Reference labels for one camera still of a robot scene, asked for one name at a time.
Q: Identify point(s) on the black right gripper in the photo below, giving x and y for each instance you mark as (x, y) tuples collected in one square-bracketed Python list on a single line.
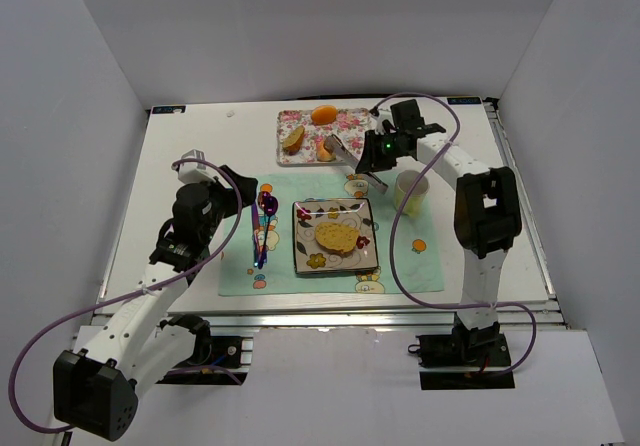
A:
[(370, 153)]

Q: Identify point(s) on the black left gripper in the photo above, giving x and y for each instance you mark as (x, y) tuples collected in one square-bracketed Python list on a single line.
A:
[(240, 192)]

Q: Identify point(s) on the orange round bun bottom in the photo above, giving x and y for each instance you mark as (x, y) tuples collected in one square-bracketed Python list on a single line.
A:
[(323, 154)]

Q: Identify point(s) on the orange round bun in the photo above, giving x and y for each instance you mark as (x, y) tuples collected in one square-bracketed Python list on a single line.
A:
[(324, 115), (323, 154)]

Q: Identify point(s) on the sliced bread piece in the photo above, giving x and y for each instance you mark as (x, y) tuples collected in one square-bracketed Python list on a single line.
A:
[(293, 142), (335, 237)]

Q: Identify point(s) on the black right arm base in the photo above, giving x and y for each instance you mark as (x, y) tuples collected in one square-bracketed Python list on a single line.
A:
[(443, 367)]

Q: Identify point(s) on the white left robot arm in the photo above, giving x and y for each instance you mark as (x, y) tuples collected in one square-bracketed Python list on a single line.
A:
[(98, 388)]

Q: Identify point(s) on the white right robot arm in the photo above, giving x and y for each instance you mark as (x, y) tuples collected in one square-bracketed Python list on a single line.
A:
[(486, 221)]

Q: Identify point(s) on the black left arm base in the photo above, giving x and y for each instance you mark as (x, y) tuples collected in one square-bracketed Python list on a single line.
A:
[(216, 360)]

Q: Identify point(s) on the purple iridescent knife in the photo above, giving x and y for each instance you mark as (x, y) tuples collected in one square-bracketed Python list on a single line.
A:
[(255, 221)]

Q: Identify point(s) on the purple iridescent spoon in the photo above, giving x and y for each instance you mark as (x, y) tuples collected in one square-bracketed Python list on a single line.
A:
[(270, 205)]

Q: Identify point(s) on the pale yellow mug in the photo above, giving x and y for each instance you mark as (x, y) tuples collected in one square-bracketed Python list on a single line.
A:
[(410, 191)]

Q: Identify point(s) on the floral serving tray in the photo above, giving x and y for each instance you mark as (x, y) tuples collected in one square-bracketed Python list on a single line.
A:
[(349, 126)]

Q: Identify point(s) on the orange round bun top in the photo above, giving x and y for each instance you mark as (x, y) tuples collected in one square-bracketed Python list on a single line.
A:
[(324, 115)]

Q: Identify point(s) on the blue label sticker right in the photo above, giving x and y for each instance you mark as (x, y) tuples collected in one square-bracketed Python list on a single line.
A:
[(464, 100)]

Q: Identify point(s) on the blue label sticker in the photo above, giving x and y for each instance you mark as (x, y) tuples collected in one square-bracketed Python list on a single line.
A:
[(168, 109), (464, 100)]

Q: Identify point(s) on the square floral ceramic plate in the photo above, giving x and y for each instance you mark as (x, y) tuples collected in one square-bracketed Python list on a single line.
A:
[(311, 259)]

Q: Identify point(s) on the blue label sticker left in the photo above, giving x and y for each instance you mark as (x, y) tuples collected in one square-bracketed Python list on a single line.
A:
[(168, 109)]

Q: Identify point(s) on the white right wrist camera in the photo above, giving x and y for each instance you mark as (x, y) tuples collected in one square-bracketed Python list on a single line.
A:
[(383, 121)]

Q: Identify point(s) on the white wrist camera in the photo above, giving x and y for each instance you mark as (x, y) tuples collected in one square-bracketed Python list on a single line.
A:
[(383, 121), (190, 168)]

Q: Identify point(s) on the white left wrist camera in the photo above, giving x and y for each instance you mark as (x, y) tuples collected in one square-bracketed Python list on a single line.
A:
[(190, 168)]

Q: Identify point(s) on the aluminium table edge rail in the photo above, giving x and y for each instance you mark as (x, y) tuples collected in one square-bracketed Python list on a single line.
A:
[(548, 314)]

